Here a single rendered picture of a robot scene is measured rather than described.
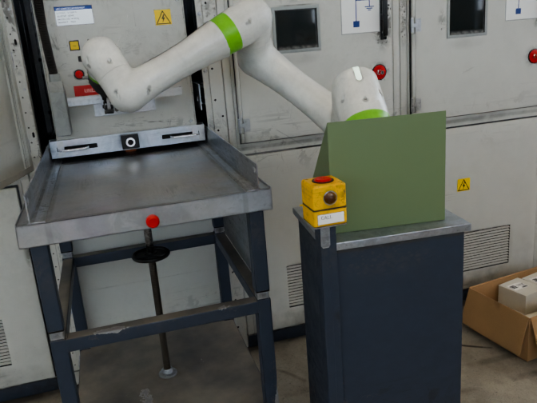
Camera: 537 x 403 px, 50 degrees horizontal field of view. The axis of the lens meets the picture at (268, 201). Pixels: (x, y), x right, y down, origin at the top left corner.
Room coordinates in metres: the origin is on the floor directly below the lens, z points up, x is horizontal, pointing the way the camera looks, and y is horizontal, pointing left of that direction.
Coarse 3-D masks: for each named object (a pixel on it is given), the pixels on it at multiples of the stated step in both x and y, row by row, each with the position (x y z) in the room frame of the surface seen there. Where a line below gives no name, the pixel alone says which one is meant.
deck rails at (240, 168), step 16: (208, 128) 2.07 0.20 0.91; (224, 144) 1.81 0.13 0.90; (48, 160) 1.89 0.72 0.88; (224, 160) 1.80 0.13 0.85; (240, 160) 1.60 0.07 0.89; (48, 176) 1.77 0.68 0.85; (240, 176) 1.57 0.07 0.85; (256, 176) 1.43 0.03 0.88; (32, 192) 1.41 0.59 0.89; (48, 192) 1.56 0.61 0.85; (32, 208) 1.36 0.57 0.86; (48, 208) 1.40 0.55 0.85; (32, 224) 1.28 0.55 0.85
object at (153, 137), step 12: (132, 132) 2.05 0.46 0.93; (144, 132) 2.05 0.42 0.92; (156, 132) 2.06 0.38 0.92; (168, 132) 2.08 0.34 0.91; (180, 132) 2.09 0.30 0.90; (192, 132) 2.10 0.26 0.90; (204, 132) 2.11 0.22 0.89; (72, 144) 1.99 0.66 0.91; (84, 144) 2.00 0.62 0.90; (96, 144) 2.01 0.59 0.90; (108, 144) 2.02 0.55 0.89; (120, 144) 2.03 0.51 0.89; (144, 144) 2.05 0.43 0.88; (156, 144) 2.06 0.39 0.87; (168, 144) 2.07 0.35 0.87; (72, 156) 1.99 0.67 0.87
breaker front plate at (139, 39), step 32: (32, 0) 1.99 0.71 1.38; (64, 0) 2.01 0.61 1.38; (96, 0) 2.04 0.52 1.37; (128, 0) 2.07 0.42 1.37; (160, 0) 2.09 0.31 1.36; (64, 32) 2.01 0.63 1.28; (96, 32) 2.04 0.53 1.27; (128, 32) 2.06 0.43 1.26; (160, 32) 2.09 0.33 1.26; (64, 64) 2.01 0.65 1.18; (192, 96) 2.11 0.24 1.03; (96, 128) 2.02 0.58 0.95; (128, 128) 2.05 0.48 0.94; (160, 128) 2.08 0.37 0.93
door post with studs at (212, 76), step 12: (204, 0) 2.09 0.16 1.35; (204, 12) 2.09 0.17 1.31; (204, 72) 2.08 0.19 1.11; (216, 72) 2.09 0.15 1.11; (204, 84) 2.09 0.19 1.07; (216, 84) 2.09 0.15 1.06; (216, 96) 2.09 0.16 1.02; (216, 108) 2.09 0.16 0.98; (216, 120) 2.09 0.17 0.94; (216, 132) 2.09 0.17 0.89; (240, 288) 2.10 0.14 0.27; (240, 324) 2.09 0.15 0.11
